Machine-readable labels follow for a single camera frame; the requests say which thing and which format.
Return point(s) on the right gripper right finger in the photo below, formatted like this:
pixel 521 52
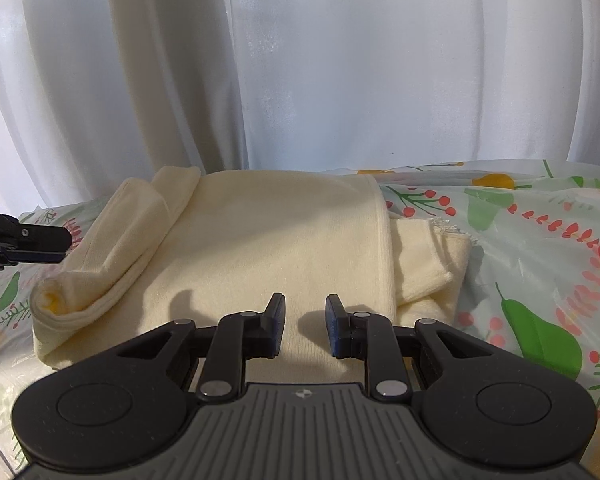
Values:
pixel 369 338

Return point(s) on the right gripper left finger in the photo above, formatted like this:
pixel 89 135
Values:
pixel 227 347

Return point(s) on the cream knit garment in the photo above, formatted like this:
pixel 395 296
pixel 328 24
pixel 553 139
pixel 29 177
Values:
pixel 184 245

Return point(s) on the white sheer curtain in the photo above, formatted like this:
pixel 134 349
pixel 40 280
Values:
pixel 93 92

